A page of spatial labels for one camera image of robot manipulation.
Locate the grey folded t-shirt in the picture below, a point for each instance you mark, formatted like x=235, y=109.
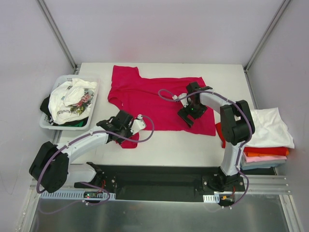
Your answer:
x=262, y=164

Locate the aluminium frame post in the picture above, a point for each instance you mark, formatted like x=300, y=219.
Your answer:
x=267, y=33
x=58, y=36

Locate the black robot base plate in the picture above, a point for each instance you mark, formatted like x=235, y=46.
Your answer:
x=163, y=183

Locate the aluminium frame post right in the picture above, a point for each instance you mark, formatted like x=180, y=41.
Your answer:
x=267, y=33

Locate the magenta t-shirt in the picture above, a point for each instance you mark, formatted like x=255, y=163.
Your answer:
x=137, y=95

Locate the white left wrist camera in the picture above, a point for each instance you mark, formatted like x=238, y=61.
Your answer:
x=138, y=125

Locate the aluminium frame post left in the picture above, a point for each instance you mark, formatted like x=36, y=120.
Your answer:
x=58, y=36

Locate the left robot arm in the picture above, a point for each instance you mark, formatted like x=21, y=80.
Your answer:
x=51, y=165

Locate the white slotted cable duct right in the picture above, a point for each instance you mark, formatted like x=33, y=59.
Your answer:
x=215, y=198

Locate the white floral print t-shirt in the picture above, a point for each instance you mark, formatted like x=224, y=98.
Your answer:
x=72, y=101

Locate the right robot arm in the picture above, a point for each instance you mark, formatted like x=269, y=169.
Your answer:
x=237, y=127

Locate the pink folded t-shirt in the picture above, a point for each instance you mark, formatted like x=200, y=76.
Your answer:
x=263, y=160

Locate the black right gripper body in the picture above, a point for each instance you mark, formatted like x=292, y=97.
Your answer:
x=187, y=116

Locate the white folded t-shirt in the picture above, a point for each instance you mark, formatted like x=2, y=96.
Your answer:
x=270, y=130

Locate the aluminium front rail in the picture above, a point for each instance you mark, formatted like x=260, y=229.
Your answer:
x=255, y=183

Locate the white slotted cable duct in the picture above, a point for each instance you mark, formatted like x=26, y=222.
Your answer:
x=215, y=198
x=78, y=195

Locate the black garment in basket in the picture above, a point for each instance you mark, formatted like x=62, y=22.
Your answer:
x=44, y=107

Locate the white slotted cable duct left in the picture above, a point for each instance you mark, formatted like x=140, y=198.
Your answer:
x=78, y=195

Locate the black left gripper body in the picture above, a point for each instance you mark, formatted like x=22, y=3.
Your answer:
x=118, y=138

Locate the red folded t-shirt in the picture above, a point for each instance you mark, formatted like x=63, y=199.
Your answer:
x=267, y=150

